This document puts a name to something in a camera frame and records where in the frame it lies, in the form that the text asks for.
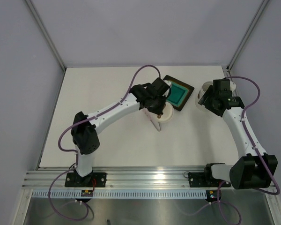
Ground white cylindrical container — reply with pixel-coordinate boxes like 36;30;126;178
195;81;213;112

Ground white round lid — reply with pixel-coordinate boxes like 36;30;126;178
158;102;174;123

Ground clear plastic tongs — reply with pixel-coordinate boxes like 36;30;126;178
143;108;161;132

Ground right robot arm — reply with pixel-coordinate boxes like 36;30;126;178
197;78;278;191

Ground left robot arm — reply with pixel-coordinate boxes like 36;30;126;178
71;78;173;187

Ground dark square teal plate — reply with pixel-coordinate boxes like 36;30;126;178
163;75;194;111

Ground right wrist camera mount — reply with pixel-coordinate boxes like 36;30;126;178
230;81;237;92

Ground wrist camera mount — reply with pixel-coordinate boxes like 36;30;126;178
230;81;237;92
164;80;171;87

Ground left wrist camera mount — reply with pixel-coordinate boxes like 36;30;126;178
164;80;171;87

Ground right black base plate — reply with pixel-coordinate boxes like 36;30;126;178
183;171;222;188

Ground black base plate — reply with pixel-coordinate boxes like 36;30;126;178
183;171;222;188
65;171;107;188

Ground aluminium rail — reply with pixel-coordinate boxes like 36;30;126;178
22;165;276;190

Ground right aluminium frame post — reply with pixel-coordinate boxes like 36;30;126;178
226;0;271;73

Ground aluminium frame post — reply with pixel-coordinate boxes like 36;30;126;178
23;0;67;73
226;0;271;73

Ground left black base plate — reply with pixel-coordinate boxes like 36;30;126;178
65;171;107;188

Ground left aluminium frame post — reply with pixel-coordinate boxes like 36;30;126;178
23;0;67;73

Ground white slotted cable duct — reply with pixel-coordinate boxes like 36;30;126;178
32;189;207;199

